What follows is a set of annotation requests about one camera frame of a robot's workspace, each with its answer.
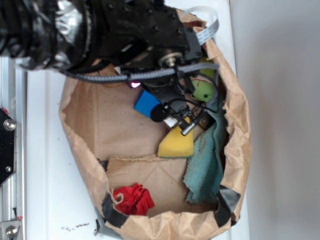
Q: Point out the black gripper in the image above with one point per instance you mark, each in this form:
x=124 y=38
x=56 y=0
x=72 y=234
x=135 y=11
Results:
x=150 y=44

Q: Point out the blue rectangular block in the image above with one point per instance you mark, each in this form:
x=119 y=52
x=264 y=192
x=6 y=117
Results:
x=146 y=103

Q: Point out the green plush toy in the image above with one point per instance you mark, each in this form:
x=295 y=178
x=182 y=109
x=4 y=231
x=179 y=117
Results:
x=204 y=88

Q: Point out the yellow sponge wedge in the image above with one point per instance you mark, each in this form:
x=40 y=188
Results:
x=176 y=145

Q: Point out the teal terry cloth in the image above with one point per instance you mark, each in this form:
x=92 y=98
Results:
x=204 y=172

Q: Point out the brown paper bag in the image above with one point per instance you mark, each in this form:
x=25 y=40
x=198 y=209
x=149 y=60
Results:
x=115 y=146

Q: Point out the red crumpled paper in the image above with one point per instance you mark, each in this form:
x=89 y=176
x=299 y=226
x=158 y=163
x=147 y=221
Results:
x=133 y=200

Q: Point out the aluminium extrusion rail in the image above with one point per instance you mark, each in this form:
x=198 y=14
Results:
x=12 y=100

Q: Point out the silver corner bracket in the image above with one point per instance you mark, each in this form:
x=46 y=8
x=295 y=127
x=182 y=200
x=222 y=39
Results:
x=10 y=230

